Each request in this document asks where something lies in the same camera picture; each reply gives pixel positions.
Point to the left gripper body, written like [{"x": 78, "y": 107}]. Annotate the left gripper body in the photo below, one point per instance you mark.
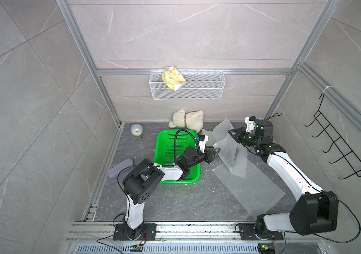
[{"x": 204, "y": 157}]

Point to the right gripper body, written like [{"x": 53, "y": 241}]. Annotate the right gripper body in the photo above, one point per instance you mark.
[{"x": 246, "y": 138}]

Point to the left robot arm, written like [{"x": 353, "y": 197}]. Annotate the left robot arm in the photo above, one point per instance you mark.
[{"x": 140, "y": 183}]

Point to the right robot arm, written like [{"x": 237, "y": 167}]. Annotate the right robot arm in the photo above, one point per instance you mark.
[{"x": 315, "y": 211}]

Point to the clear zip-top bag stack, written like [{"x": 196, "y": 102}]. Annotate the clear zip-top bag stack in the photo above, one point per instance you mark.
[{"x": 250, "y": 186}]

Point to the white plush toy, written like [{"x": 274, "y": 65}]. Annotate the white plush toy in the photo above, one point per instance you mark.
[{"x": 192, "y": 120}]

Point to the grey glasses case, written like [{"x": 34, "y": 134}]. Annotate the grey glasses case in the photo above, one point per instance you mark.
[{"x": 119, "y": 168}]

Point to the yellow snack packet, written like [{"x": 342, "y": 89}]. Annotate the yellow snack packet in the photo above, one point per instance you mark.
[{"x": 173, "y": 78}]

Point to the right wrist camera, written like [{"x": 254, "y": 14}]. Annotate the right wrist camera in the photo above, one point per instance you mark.
[{"x": 251, "y": 123}]

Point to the black wire hook rack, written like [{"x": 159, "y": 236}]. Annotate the black wire hook rack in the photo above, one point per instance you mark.
[{"x": 336, "y": 143}]

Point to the white wire wall basket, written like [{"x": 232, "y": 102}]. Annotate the white wire wall basket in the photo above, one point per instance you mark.
[{"x": 199, "y": 84}]

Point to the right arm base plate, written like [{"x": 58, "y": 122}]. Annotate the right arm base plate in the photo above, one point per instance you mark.
[{"x": 247, "y": 231}]

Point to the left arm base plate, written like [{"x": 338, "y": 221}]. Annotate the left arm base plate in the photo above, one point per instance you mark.
[{"x": 144, "y": 232}]

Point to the aluminium mounting rail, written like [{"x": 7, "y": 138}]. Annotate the aluminium mounting rail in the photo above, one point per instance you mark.
[{"x": 186, "y": 238}]

